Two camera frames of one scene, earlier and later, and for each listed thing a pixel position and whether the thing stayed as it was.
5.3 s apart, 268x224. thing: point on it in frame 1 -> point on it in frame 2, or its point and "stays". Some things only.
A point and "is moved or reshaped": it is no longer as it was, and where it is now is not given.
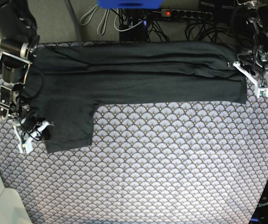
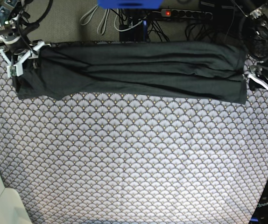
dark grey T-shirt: [67, 83] is moved or reshaped
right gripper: [20, 115] -> [9, 33]
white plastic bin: [3, 205] stays
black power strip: [180, 13] stays
